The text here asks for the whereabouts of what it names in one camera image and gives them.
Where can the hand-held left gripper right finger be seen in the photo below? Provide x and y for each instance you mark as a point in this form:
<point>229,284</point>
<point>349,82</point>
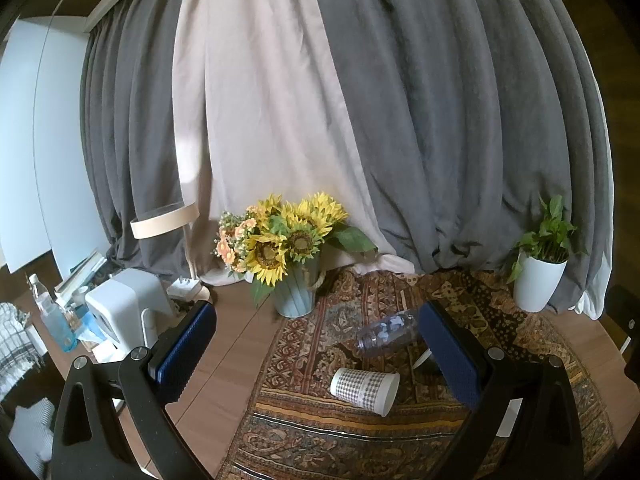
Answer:
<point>450,355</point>

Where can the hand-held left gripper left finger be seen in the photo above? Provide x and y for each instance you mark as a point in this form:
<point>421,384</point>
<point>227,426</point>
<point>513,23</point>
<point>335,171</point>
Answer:
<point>182,347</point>

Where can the white checkered paper cup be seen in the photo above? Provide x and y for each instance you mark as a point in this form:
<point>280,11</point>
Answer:
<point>364,389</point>

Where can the white power strip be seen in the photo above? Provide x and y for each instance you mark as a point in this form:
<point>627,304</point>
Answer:
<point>182,287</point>

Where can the clear plastic bottle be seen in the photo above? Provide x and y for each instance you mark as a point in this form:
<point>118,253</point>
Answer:
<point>387,334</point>

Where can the white appliance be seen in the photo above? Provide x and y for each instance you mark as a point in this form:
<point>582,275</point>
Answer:
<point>127,305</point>

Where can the white plant pot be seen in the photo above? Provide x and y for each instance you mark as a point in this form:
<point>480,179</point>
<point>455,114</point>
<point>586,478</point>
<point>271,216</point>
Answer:
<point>538,282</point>

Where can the stack of books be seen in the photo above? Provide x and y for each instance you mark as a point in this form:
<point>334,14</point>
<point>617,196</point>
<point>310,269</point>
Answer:
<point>82,272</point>

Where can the blue ribbed flower vase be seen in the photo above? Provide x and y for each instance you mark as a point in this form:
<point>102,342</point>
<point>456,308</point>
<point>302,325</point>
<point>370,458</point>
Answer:
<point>296,291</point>

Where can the patterned rug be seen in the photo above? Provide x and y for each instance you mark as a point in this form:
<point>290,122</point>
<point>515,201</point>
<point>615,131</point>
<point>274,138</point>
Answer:
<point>350,435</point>

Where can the clear blue-liquid bottle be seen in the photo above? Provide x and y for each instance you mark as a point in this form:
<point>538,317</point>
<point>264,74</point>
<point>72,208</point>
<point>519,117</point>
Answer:
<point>52,317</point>

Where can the sunflower bouquet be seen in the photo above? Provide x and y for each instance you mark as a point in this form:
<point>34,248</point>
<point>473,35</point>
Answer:
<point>280,242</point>

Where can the green potted plant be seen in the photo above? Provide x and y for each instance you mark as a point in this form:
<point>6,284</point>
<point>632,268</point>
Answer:
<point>546,235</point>

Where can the plaid cloth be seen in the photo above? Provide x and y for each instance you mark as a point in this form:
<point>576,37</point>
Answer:
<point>15,347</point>

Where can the grey curtain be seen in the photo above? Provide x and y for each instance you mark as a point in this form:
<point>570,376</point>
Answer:
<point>450,110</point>

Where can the white wardrobe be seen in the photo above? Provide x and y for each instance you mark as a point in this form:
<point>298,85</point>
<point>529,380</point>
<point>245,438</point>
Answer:
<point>42,145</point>

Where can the beige curtain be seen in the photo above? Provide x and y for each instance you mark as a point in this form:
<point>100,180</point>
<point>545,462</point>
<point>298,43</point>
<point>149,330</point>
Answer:
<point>260,110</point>

